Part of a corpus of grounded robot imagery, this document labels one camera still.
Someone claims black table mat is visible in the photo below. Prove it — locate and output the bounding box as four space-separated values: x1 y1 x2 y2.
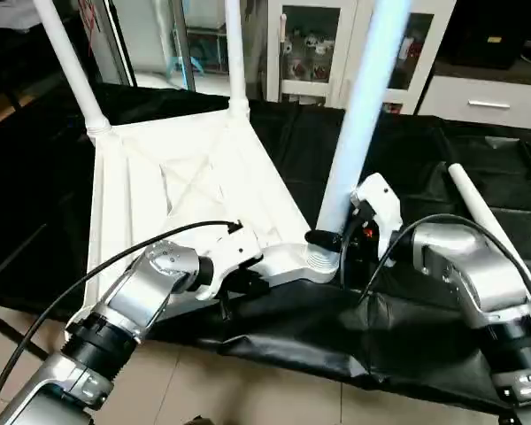
0 80 531 417

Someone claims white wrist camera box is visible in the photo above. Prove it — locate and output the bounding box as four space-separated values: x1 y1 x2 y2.
195 225 266 303
349 173 404 267

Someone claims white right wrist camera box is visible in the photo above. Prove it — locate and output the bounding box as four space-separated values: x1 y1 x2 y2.
349 173 404 267

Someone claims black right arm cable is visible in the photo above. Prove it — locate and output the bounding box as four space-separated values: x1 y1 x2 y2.
338 212 531 321

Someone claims white plastic table top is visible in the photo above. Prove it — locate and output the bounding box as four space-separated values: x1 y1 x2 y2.
66 111 342 325

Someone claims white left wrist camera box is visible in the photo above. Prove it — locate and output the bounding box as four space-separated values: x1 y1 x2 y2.
195 225 266 303

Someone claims white drawer unit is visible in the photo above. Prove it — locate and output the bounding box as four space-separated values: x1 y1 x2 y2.
419 75 531 135

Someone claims white glass door cabinet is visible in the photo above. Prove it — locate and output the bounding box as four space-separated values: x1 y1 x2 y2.
265 0 444 112

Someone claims black metal workbench leg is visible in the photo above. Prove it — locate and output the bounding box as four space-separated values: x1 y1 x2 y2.
0 301 50 360

